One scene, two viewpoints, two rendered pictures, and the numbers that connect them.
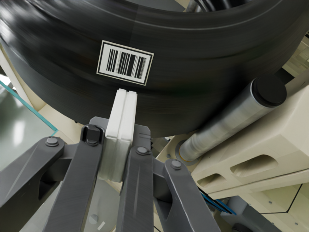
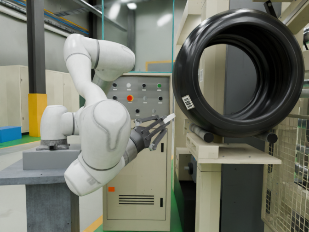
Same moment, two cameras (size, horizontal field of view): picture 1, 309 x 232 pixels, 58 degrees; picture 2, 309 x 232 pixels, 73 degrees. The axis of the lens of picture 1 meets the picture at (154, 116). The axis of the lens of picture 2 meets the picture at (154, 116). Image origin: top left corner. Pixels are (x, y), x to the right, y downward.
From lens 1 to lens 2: 63 cm
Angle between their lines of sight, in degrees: 24
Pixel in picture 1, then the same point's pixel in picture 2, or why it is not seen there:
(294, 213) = (202, 174)
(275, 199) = (202, 165)
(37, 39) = (178, 79)
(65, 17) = (186, 83)
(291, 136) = (200, 148)
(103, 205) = (160, 110)
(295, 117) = (205, 147)
